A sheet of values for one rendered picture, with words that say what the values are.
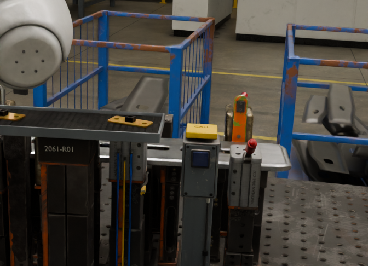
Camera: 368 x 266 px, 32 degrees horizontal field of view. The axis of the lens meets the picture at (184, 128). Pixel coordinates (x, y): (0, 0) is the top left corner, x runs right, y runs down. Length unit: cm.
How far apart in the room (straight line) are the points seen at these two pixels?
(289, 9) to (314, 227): 744
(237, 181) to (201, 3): 795
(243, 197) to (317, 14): 792
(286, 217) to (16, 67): 148
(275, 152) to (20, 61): 108
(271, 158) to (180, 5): 785
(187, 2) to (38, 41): 874
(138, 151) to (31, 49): 80
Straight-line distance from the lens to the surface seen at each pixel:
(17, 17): 63
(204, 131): 124
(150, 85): 429
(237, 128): 173
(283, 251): 181
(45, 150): 126
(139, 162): 141
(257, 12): 929
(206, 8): 931
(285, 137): 329
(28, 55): 64
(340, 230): 199
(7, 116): 131
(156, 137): 119
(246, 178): 143
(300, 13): 928
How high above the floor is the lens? 153
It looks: 17 degrees down
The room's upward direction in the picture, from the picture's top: 3 degrees clockwise
